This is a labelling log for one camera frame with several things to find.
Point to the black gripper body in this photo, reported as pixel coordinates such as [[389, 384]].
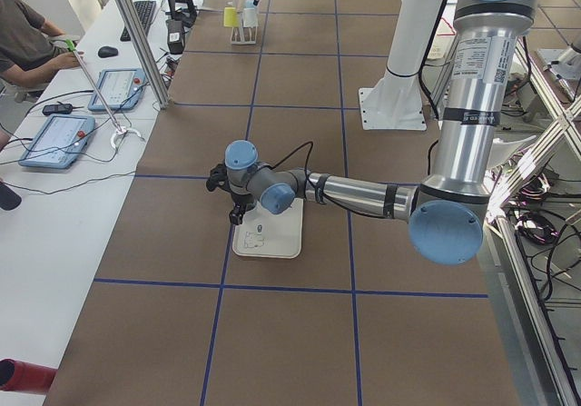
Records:
[[239, 202]]

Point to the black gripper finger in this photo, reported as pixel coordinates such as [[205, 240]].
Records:
[[236, 215]]

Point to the white plastic cup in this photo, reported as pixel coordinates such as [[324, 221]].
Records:
[[250, 17]]

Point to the yellow plastic cup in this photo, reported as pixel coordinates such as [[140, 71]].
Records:
[[230, 17]]

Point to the cream plastic tray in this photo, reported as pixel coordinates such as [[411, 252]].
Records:
[[263, 234]]

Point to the black power box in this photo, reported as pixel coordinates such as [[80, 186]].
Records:
[[175, 36]]

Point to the black keyboard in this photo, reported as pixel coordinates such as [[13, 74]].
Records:
[[145, 10]]

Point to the grabber reaching stick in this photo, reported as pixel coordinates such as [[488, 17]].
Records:
[[120, 131]]

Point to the far blue teach pendant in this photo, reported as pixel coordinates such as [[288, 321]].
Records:
[[121, 88]]

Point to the blue teach pendant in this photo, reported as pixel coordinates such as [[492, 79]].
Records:
[[121, 88], [59, 142]]

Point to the black computer mouse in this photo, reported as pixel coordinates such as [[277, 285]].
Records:
[[107, 51]]

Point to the near blue teach pendant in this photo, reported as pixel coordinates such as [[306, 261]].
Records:
[[59, 142]]

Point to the black handheld remote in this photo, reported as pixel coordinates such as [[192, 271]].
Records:
[[50, 109]]

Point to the seated person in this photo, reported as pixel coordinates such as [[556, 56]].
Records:
[[28, 58]]

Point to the white chair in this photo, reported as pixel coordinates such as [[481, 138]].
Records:
[[502, 150]]

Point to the red cylinder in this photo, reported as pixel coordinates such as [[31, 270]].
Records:
[[26, 377]]

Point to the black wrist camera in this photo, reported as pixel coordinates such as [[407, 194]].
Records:
[[218, 178]]

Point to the white wire cup rack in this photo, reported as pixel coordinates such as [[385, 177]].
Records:
[[241, 35]]

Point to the aluminium frame post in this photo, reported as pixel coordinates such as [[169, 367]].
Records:
[[144, 52]]

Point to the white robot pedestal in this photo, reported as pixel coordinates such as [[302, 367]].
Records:
[[395, 102]]

